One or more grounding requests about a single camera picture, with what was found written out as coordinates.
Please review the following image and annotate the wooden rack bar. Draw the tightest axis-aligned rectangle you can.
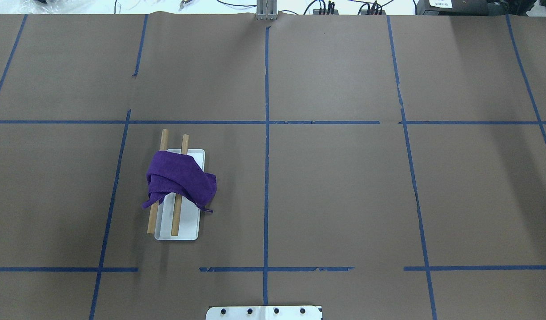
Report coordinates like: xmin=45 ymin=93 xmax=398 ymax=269
xmin=171 ymin=134 xmax=189 ymax=236
xmin=147 ymin=129 xmax=169 ymax=234

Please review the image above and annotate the right wooden rack bar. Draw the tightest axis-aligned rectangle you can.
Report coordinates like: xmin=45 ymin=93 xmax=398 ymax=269
xmin=171 ymin=134 xmax=189 ymax=236

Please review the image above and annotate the black power strip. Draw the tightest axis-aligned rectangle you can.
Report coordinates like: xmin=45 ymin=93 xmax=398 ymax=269
xmin=309 ymin=0 xmax=339 ymax=16

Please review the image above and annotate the purple towel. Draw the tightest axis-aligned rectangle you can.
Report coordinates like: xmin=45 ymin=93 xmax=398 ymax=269
xmin=141 ymin=151 xmax=217 ymax=213

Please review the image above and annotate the black box with label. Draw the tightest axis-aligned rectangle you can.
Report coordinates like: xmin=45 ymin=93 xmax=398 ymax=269
xmin=416 ymin=0 xmax=522 ymax=16

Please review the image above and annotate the white towel rack base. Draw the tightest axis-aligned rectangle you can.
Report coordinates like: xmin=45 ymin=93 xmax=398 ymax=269
xmin=147 ymin=148 xmax=216 ymax=241

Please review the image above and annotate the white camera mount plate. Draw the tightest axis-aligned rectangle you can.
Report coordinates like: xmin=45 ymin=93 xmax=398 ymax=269
xmin=205 ymin=305 xmax=323 ymax=320

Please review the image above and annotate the grey aluminium frame post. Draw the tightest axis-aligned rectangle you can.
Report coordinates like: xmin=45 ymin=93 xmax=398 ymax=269
xmin=256 ymin=0 xmax=278 ymax=20

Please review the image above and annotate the left wooden rack bar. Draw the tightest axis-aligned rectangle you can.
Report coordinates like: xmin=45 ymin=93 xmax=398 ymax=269
xmin=147 ymin=129 xmax=169 ymax=234

